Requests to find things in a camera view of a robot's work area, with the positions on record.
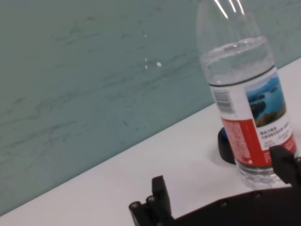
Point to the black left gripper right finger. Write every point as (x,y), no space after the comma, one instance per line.
(287,164)

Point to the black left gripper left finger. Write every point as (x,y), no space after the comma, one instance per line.
(160,202)

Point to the blue push button black base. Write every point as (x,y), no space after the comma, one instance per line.
(224,150)

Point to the clear water bottle red cap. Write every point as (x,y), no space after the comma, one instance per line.
(237,106)

